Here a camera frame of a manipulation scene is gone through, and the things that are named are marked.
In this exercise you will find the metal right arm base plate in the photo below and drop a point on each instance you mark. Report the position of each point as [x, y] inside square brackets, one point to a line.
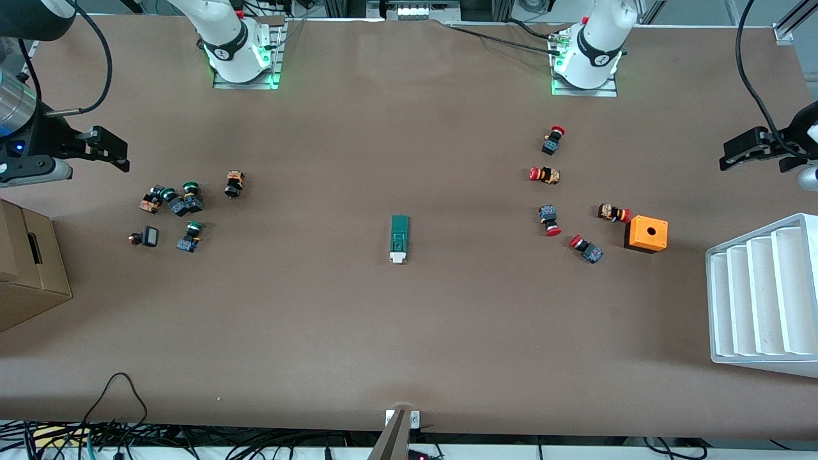
[246, 85]

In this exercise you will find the aluminium frame profile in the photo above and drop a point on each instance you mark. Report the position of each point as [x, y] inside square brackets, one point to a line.
[783, 32]

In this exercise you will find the orange button enclosure box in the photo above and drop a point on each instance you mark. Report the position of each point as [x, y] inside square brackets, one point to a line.
[647, 233]

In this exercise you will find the black device red light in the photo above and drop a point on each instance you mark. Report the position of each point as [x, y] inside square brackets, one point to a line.
[422, 455]

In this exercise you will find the red emergency button orange block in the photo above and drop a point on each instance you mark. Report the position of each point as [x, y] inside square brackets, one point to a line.
[546, 175]
[613, 213]

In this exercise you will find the brown cardboard box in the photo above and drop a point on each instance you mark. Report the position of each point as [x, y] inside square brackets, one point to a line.
[25, 281]

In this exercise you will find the black square pushbutton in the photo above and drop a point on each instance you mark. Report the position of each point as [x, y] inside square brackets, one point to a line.
[150, 237]

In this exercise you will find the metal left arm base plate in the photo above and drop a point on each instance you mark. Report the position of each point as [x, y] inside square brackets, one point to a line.
[585, 93]

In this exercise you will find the green pushbutton blue block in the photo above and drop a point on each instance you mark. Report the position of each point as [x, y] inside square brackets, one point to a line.
[193, 201]
[176, 204]
[189, 239]

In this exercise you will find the red emergency button blue block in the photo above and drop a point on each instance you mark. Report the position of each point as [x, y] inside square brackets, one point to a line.
[548, 217]
[588, 250]
[551, 142]

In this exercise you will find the black pushbutton orange block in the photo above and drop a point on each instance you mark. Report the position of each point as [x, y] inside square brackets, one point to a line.
[151, 203]
[234, 184]

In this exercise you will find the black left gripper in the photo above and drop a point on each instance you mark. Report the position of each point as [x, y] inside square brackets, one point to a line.
[790, 142]

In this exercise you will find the white slotted tray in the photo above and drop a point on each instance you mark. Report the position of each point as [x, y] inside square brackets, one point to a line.
[760, 294]

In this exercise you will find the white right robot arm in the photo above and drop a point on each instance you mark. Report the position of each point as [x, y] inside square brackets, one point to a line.
[223, 32]

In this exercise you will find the white mounting bracket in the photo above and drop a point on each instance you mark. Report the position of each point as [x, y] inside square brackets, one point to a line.
[415, 419]

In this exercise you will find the white power strip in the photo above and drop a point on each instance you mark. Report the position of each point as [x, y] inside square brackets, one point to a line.
[415, 11]

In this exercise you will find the green load switch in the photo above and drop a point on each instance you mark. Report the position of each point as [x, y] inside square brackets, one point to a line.
[399, 233]

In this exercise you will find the aluminium camera mount post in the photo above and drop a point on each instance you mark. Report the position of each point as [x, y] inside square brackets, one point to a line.
[390, 444]

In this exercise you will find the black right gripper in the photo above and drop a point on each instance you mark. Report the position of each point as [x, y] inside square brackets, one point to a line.
[43, 137]

